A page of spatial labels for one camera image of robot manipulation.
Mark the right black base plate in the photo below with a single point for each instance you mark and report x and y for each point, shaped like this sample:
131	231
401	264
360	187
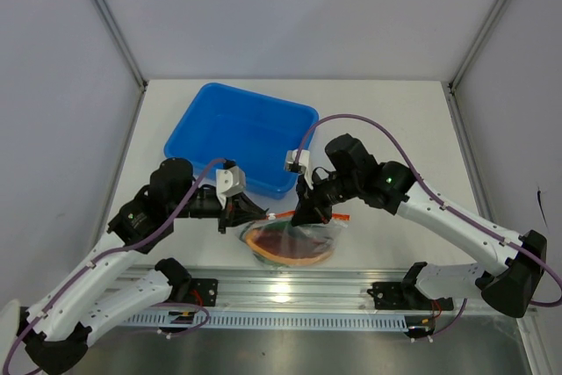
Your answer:
401	296

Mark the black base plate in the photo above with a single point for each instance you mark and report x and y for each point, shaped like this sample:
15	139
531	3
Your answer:
401	296
200	291

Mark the aluminium rail frame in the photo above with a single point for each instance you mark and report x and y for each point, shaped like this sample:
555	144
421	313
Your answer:
294	290

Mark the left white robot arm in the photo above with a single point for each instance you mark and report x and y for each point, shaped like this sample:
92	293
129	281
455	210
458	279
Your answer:
58	331

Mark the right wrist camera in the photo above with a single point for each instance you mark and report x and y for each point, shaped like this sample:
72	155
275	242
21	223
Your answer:
298	161

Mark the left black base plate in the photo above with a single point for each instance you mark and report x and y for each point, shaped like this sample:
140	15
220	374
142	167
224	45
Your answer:
200	291

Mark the clear zip top bag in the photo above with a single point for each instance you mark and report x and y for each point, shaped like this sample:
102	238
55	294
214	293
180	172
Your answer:
283	221

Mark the orange purple sweet potato slice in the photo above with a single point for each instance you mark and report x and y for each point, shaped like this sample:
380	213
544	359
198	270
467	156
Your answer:
285	249

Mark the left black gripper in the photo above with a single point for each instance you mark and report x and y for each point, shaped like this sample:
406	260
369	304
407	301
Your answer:
239	210

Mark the blue plastic bin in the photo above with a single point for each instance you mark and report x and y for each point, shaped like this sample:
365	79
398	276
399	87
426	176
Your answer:
252	129

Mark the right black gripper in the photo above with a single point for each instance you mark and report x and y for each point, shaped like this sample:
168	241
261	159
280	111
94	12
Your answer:
310	208

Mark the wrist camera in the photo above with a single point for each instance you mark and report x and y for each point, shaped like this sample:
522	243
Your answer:
229	182
298	161

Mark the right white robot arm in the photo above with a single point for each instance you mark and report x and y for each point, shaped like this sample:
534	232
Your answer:
506	268

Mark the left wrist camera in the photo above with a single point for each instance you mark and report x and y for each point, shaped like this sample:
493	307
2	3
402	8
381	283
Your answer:
229	182

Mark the slotted cable duct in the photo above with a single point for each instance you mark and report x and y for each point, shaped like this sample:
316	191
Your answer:
362	322

